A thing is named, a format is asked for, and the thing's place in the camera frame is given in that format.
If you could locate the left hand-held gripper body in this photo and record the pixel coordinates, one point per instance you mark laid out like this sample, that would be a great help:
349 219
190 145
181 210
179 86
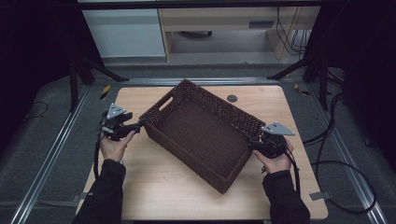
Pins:
118 127

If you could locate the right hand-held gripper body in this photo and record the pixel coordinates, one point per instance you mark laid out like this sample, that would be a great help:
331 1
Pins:
272 146

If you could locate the brown woven basket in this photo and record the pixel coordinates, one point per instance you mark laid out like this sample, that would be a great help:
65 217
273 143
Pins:
202 137

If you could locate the person's right hand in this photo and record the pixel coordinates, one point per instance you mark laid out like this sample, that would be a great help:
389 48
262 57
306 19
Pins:
277 165

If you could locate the person's left hand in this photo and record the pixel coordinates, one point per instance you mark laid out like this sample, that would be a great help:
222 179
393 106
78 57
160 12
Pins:
113 151

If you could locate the yellow black floor tape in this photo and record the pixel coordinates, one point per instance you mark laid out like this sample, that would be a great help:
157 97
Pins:
105 92
303 91

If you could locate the grey round table grommet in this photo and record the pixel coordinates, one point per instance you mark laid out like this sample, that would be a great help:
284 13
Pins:
232 98

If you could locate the black metal stand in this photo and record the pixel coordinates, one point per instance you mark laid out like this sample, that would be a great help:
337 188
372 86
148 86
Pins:
73 84
323 81

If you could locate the white cabinet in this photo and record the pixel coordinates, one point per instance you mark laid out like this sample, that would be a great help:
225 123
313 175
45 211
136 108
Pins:
124 32

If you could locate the dark curtain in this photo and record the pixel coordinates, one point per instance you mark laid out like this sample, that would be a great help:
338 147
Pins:
367 46
31 46

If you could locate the light wooden desk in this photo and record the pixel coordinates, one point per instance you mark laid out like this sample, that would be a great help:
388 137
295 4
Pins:
218 18

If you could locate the aluminium floor rail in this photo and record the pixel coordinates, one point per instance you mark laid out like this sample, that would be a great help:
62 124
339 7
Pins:
348 168
46 161
233 81

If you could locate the grey table bracket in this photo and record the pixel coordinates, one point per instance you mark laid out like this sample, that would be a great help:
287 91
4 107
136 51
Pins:
320 195
77 197

